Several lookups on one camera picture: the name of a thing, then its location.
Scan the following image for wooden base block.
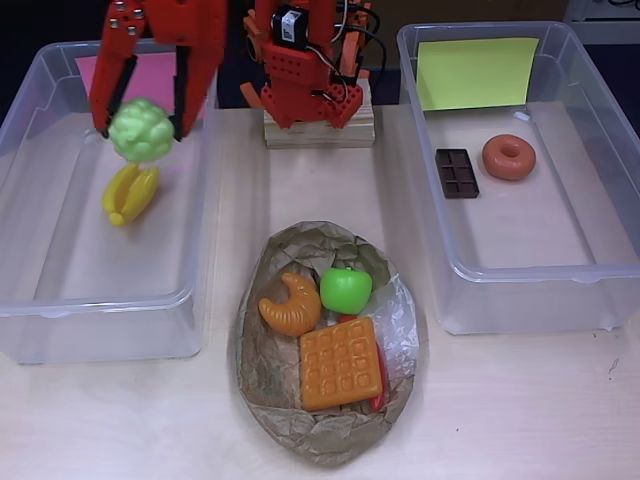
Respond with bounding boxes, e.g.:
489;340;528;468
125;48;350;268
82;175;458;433
263;79;376;150

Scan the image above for orange toy croissant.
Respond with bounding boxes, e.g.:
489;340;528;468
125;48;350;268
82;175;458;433
258;272;322;336

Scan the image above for light orange printed part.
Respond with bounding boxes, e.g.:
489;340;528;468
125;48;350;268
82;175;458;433
239;9;274;109

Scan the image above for clear plastic bin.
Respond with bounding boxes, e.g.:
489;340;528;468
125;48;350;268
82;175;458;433
0;35;221;365
396;20;640;336

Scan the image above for light green toy grapes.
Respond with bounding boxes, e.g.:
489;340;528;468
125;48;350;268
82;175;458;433
108;98;176;164

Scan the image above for yellow toy banana bunch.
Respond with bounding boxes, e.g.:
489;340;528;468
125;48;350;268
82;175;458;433
102;163;161;229

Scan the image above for orange toy waffle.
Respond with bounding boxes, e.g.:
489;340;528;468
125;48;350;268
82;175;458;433
298;318;385;412

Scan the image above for yellow-green paper label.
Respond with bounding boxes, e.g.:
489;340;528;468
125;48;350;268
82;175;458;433
417;37;540;111

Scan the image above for black base cable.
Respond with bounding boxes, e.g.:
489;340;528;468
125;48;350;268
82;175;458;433
349;19;390;81

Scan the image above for pink paper label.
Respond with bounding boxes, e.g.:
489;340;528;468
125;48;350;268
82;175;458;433
74;52;209;121

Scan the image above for red toy chili pepper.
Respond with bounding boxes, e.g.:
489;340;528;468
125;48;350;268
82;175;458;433
337;313;389;414

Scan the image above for dark brown toy chocolate bar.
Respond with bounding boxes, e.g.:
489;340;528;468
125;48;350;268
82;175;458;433
434;148;480;200

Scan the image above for brown toy donut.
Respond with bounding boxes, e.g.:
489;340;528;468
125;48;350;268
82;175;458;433
482;134;537;182

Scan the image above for crumpled brown paper bag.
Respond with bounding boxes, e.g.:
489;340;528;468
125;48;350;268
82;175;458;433
227;219;421;469

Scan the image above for green toy apple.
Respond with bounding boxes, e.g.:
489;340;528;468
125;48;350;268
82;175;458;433
319;267;374;316

